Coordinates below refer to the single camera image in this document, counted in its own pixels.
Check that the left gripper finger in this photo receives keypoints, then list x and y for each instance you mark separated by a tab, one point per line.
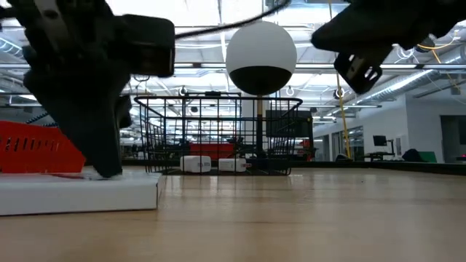
125	113
98	138

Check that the white printed box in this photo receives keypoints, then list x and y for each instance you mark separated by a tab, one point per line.
91	194

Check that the white charger cube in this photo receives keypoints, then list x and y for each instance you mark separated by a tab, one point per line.
231	164
194	164

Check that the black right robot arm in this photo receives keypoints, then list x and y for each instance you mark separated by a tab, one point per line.
437	18

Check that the red plastic basket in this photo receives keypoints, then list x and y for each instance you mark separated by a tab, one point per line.
36	153

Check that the red background cart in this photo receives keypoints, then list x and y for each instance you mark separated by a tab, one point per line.
211	149

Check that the white globe table lamp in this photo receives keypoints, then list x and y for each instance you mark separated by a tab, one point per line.
260	47

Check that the small black desk monitor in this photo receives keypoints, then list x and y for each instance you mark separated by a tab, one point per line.
379	140

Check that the dark office chair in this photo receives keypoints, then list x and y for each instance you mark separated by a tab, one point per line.
411	155

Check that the green background object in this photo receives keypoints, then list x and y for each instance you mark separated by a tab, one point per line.
429	157

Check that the large black wall screen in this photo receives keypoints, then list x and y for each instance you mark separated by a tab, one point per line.
291	123

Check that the black aluminium table frame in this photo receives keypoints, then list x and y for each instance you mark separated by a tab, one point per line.
400	168

